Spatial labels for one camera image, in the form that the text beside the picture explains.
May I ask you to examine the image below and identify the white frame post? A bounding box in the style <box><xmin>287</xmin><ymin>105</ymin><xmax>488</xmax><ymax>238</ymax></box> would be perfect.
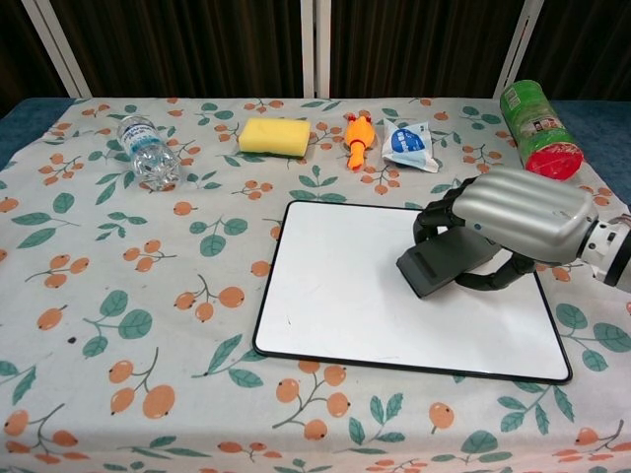
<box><xmin>300</xmin><ymin>0</ymin><xmax>334</xmax><ymax>99</ymax></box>
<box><xmin>492</xmin><ymin>0</ymin><xmax>541</xmax><ymax>100</ymax></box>
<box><xmin>22</xmin><ymin>0</ymin><xmax>93</xmax><ymax>99</ymax></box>

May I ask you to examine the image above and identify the yellow sponge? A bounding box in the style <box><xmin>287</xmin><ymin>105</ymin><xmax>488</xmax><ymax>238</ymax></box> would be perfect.
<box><xmin>238</xmin><ymin>116</ymin><xmax>313</xmax><ymax>160</ymax></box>

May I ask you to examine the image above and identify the dark pleated curtain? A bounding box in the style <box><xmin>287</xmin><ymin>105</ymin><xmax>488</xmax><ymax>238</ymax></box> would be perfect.
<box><xmin>0</xmin><ymin>0</ymin><xmax>631</xmax><ymax>102</ymax></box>

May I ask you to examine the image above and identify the white blue wet wipes packet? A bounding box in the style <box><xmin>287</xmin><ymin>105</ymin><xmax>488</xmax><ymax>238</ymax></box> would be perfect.
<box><xmin>381</xmin><ymin>117</ymin><xmax>441</xmax><ymax>173</ymax></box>

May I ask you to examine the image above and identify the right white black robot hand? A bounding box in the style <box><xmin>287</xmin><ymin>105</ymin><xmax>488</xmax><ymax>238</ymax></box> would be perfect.
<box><xmin>412</xmin><ymin>165</ymin><xmax>600</xmax><ymax>292</ymax></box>

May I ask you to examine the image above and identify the orange rubber chicken toy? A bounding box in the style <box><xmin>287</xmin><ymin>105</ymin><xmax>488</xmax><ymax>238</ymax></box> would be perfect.
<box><xmin>343</xmin><ymin>112</ymin><xmax>377</xmax><ymax>173</ymax></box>

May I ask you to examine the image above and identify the green chips can red lid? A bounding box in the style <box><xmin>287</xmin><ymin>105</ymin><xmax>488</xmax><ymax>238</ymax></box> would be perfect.
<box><xmin>499</xmin><ymin>78</ymin><xmax>586</xmax><ymax>183</ymax></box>

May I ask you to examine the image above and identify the dark grey board eraser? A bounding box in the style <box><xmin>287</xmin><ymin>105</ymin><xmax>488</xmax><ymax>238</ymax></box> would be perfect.
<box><xmin>396</xmin><ymin>225</ymin><xmax>500</xmax><ymax>300</ymax></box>

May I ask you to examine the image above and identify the white whiteboard black frame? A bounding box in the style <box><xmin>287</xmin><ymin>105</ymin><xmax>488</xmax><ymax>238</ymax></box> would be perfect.
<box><xmin>251</xmin><ymin>199</ymin><xmax>574</xmax><ymax>384</ymax></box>

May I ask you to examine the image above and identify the clear plastic water bottle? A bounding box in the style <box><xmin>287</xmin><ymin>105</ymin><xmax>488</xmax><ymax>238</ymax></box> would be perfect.
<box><xmin>116</xmin><ymin>114</ymin><xmax>182</xmax><ymax>192</ymax></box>

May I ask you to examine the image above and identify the floral printed tablecloth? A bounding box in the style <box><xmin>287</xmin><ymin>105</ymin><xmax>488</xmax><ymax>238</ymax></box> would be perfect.
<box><xmin>0</xmin><ymin>97</ymin><xmax>631</xmax><ymax>473</ymax></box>

